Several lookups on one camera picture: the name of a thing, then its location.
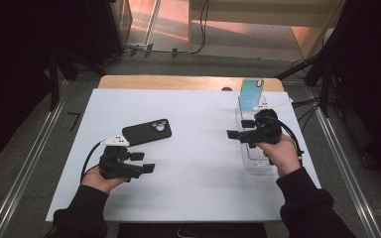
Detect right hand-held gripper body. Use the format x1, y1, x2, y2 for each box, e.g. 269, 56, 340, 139
239, 97, 294, 149

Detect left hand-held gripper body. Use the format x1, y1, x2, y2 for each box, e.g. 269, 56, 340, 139
98, 135, 146, 182

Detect black phone case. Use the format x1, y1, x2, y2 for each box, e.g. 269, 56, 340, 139
121, 118, 173, 148

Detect iridescent phone case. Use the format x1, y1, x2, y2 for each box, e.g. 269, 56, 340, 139
238, 77, 266, 115

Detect clear plastic rack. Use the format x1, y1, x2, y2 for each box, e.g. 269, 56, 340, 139
234, 94, 281, 172

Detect person's left hand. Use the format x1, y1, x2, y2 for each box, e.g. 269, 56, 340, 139
80, 165, 130, 195

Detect person's right hand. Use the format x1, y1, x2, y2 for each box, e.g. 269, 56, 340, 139
255, 133, 303, 179

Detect white board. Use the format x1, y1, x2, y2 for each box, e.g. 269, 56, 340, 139
45, 88, 321, 223

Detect wooden table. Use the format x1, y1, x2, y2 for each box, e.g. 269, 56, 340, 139
97, 74, 285, 93

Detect black stand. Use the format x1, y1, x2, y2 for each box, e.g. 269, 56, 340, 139
48, 46, 107, 112
275, 49, 332, 117

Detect light wooden shelf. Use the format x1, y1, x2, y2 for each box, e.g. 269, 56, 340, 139
188, 0, 345, 61

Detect right hand-held gripper cable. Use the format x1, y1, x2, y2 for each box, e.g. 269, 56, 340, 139
265, 115, 305, 159

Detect hand-held gripper cable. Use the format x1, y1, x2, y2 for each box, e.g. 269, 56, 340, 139
79, 141, 104, 182
265, 115, 305, 159

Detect left hand-held gripper cable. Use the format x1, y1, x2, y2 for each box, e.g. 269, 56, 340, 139
79, 141, 104, 182

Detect black floor cables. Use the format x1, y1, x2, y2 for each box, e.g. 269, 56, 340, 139
292, 95, 323, 131

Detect metal floor rail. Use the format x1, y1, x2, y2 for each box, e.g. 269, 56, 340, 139
313, 107, 381, 238
0, 98, 67, 238

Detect hanging black cable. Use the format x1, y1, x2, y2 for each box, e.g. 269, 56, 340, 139
190, 0, 211, 56

